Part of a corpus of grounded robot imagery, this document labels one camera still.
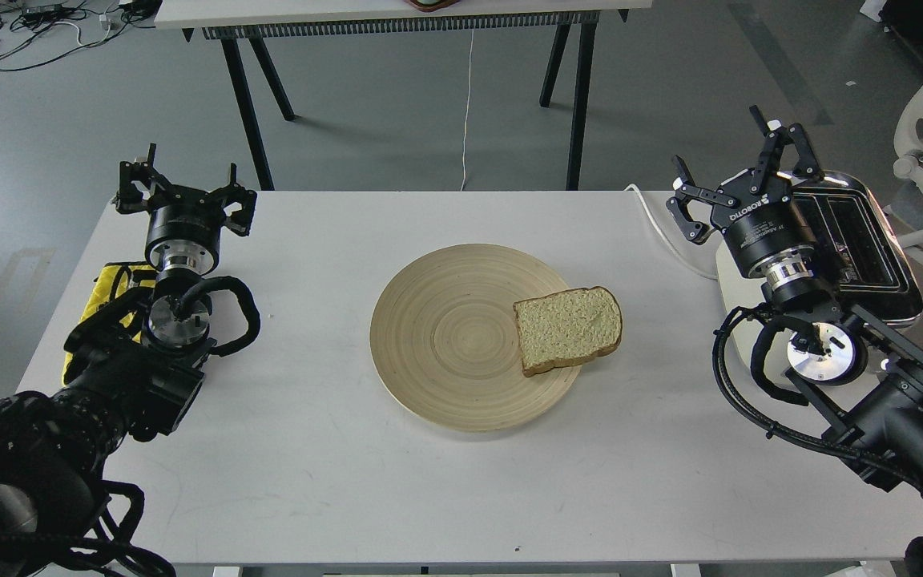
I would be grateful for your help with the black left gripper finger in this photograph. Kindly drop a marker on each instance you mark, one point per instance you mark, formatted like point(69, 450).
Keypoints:
point(139, 182)
point(236, 203)

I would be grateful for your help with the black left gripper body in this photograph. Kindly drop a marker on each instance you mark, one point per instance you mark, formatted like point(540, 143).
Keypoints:
point(187, 215)

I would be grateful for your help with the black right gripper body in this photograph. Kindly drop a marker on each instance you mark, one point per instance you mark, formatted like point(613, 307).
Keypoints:
point(767, 236)

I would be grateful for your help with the slice of brown bread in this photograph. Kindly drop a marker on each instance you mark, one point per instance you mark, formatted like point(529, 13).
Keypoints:
point(567, 328)

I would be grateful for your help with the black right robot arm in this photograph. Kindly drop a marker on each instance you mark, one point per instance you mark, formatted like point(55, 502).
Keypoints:
point(875, 422)

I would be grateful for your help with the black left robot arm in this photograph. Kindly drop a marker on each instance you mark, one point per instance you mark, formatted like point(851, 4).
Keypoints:
point(135, 368)

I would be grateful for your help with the white chrome toaster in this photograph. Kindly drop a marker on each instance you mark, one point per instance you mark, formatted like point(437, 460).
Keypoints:
point(858, 262)

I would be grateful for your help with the yellow cloth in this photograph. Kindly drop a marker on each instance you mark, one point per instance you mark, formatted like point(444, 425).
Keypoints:
point(114, 280)

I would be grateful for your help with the white background table black legs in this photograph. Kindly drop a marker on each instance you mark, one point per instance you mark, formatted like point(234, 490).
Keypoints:
point(229, 22)

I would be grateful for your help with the round wooden plate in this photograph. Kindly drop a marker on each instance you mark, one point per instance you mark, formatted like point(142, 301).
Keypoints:
point(444, 340)

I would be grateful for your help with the brown object on background table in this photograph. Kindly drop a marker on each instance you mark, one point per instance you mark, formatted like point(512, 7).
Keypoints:
point(430, 5)

